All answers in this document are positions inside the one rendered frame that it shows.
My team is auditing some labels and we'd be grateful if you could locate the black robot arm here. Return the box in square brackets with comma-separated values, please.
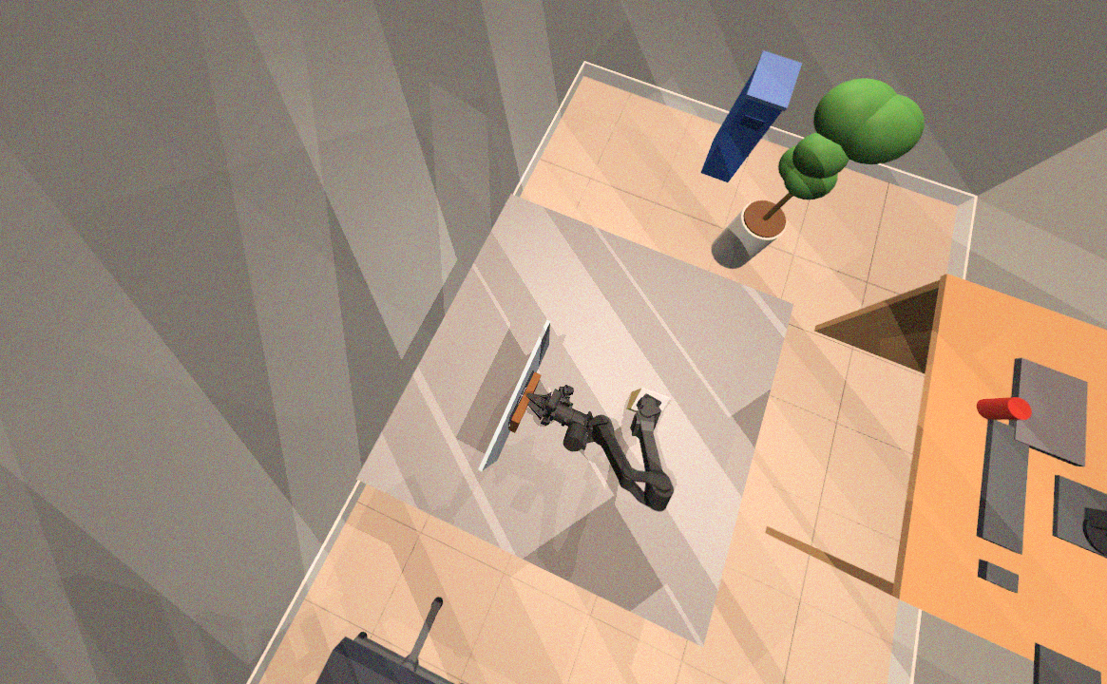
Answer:
[563, 393, 674, 512]

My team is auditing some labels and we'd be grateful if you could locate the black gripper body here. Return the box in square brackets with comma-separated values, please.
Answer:
[541, 388, 575, 426]

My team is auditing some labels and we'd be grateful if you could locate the brown rectangular picture frame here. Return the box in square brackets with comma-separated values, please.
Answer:
[508, 372, 541, 433]

